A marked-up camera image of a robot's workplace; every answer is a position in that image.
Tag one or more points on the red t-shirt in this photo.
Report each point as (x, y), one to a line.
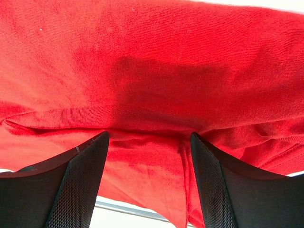
(151, 72)

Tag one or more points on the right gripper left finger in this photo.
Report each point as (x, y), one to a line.
(59, 192)

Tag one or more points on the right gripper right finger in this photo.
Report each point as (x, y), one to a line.
(234, 194)

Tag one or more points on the aluminium table frame rail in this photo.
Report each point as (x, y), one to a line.
(126, 208)

